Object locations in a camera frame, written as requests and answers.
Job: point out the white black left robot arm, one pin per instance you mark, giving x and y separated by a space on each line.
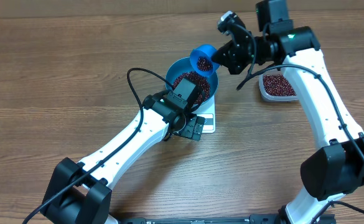
80 192

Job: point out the clear plastic container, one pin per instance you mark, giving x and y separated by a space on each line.
275 88

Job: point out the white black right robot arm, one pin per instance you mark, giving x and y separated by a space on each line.
336 169

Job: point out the white digital kitchen scale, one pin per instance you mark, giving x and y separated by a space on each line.
207 111

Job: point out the red adzuki beans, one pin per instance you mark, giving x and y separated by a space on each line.
201 71

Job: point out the teal plastic bowl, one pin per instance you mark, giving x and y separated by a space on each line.
182 69

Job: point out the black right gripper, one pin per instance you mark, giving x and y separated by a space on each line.
235 62

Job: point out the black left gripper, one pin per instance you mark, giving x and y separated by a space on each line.
193 131

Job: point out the blue plastic scoop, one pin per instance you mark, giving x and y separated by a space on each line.
201 60

